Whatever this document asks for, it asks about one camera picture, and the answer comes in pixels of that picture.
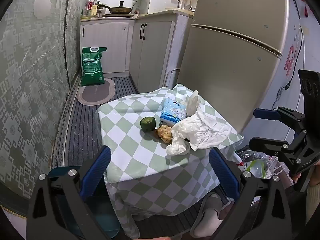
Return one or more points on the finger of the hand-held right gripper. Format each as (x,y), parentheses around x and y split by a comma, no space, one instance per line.
(267,114)
(265,145)

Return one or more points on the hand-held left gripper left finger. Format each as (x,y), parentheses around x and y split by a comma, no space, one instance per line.
(96,171)

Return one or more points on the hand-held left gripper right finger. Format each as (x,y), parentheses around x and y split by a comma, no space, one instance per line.
(225,172)

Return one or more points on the teal trash bin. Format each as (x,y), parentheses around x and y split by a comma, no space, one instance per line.
(56,195)

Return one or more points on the white tissue paper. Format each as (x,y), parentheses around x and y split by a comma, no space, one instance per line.
(200,127)

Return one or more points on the person's right forearm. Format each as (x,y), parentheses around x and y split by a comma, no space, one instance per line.
(314,197)

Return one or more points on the person's right hand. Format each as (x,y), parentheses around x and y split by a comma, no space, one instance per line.
(296,178)

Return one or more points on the clear plastic bag with packaging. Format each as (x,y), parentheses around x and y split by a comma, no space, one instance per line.
(255,165)

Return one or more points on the green white checkered tablecloth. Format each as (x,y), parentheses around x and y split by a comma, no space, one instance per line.
(130,150)

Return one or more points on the striped grey floor mat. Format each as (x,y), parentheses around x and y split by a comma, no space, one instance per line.
(82,130)

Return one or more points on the grey slipper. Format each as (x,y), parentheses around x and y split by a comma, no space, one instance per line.
(207,220)

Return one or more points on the beige refrigerator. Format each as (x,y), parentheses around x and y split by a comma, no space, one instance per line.
(225,67)

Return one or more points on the tan lumpy food piece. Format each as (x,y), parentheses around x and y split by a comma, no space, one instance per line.
(163,129)
(166,138)

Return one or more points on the round green fruit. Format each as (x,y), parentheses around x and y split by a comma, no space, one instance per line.
(147,123)

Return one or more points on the oval grey floor mat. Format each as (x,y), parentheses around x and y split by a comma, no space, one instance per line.
(95,93)

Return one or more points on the blue white tissue pack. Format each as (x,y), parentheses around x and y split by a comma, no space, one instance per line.
(172,112)

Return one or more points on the green rice bag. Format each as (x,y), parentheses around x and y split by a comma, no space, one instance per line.
(93,67)

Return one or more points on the patterned frosted glass sliding door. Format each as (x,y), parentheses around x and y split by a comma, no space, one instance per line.
(32,80)

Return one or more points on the wok with lid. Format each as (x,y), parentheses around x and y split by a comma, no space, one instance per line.
(121,10)

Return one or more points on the yellow oil bottle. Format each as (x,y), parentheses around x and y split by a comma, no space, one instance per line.
(94,8)

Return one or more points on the red wall decoration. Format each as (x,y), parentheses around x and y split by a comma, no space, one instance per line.
(290,60)

